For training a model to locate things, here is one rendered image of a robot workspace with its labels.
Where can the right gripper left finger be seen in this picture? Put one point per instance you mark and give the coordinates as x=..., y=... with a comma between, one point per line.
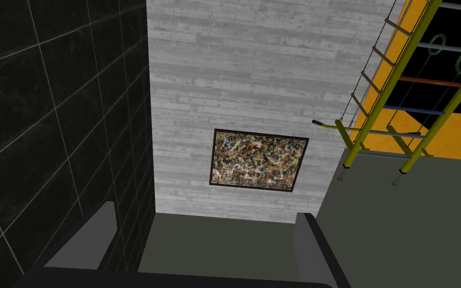
x=87, y=242

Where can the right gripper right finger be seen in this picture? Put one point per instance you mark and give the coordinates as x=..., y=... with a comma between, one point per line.
x=312, y=254

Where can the framed abstract splatter painting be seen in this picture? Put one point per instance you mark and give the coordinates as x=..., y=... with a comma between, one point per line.
x=258, y=160

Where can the yellow-green climbing frame with ladder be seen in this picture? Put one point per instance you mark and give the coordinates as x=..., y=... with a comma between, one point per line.
x=406, y=96

